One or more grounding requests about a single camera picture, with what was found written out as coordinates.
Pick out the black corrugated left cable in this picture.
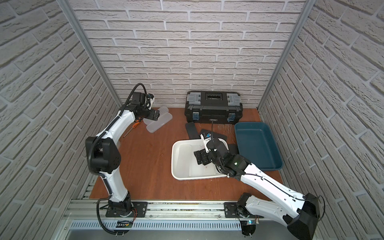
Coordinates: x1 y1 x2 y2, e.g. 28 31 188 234
86 83 148 236

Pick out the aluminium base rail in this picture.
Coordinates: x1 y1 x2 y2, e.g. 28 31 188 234
62 200 286 232

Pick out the white plastic storage box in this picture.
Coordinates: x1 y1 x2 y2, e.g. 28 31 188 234
171 139 226 181

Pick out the teal plastic storage tray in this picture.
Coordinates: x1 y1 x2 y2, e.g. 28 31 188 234
235 122 283 172

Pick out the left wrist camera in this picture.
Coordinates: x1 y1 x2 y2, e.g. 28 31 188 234
131 92 155 109

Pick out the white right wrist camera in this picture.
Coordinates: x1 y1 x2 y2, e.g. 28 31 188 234
200 133 215 153

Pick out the black plastic toolbox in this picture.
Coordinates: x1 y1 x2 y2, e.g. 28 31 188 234
185 91 243 125

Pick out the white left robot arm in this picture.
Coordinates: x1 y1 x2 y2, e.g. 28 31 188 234
86 104 160 216

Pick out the long black pencil case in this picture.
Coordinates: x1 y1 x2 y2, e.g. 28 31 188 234
185 122 201 140

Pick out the smooth translucent pencil case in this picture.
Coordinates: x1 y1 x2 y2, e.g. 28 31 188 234
146 113 173 133

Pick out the flat black pencil case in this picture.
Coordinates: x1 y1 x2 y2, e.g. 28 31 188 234
200 129 228 141

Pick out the orange handled screwdriver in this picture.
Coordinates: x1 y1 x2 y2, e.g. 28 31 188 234
123 118 143 138

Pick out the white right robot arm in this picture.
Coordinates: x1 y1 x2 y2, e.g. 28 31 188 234
194 138 321 240

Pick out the ribbed translucent pencil case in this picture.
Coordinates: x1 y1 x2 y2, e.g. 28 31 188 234
143 106 169 125

